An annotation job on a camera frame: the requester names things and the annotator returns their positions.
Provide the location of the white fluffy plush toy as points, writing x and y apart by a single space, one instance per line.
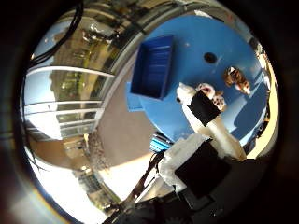
185 91

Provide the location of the white brown-spotted plush toy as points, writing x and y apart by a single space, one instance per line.
209 90

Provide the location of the brown and white plush toy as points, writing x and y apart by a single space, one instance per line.
237 79

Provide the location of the blue plastic container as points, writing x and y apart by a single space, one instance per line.
152 68

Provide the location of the blue striped table frame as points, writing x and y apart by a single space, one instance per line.
159 143

